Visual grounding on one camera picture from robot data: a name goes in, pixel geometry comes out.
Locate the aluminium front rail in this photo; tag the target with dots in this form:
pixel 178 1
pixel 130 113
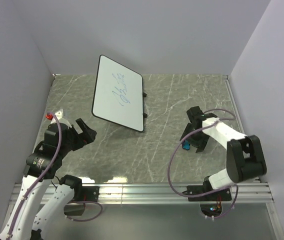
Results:
pixel 161 194

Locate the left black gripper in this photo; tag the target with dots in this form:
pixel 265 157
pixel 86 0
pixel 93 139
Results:
pixel 87 136

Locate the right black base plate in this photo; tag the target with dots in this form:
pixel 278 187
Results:
pixel 221 195

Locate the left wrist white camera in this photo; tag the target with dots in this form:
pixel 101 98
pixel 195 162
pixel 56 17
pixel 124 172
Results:
pixel 60 116

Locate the blue whiteboard eraser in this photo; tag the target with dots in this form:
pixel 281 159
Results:
pixel 186 145

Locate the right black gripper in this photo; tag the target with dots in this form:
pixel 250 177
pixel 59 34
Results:
pixel 201 144

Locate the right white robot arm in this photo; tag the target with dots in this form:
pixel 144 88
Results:
pixel 244 154

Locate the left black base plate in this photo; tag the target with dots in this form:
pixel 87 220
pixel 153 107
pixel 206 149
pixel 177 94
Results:
pixel 86 194

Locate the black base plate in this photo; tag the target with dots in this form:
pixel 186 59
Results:
pixel 221 195
pixel 86 194

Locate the white whiteboard black frame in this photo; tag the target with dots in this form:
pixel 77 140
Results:
pixel 118 95

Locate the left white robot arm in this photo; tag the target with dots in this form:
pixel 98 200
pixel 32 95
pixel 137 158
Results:
pixel 30 221

